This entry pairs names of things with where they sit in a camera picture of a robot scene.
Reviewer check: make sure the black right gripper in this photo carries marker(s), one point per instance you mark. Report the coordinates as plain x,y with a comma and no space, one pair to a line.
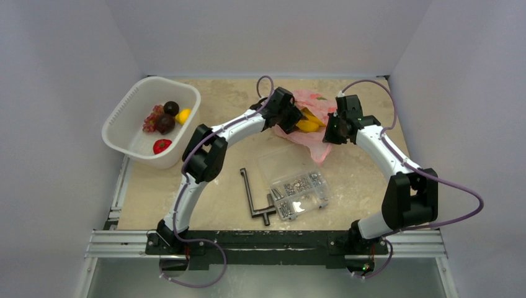
334,131

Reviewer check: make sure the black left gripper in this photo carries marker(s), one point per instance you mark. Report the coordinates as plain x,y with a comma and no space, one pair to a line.
294,117

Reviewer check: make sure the yellow fake banana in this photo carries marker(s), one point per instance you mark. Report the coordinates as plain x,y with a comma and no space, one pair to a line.
310,122

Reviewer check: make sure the pink plastic bag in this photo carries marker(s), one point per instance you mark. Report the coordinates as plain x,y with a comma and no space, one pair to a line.
320,107

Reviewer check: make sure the dark purple fake fruit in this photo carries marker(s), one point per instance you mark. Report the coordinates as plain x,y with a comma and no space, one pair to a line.
165,124

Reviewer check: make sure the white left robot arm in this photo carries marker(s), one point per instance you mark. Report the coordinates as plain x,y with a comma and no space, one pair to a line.
205,154

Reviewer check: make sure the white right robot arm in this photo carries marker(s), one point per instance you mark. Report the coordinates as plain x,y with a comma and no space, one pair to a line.
411,196

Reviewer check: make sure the yellow fake lemon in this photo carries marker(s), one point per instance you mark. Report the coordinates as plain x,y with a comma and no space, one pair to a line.
182,116

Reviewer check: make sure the dark brown fake fruit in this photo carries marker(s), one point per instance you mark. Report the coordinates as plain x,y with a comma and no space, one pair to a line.
172,108

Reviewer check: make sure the red fake tomato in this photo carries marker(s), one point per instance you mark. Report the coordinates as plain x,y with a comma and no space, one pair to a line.
161,145

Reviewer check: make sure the red fake grape bunch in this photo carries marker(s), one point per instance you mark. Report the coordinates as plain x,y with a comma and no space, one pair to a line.
149,122

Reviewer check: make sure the clear plastic screw box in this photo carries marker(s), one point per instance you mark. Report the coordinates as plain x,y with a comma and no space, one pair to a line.
295,182

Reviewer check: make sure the black metal crank tool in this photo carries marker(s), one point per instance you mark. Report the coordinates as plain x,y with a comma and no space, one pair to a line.
263,213

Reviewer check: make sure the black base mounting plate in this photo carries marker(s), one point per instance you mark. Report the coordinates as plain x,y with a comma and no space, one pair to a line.
333,249

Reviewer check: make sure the white plastic basket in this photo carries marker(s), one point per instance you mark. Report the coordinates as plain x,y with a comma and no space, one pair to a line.
122,130

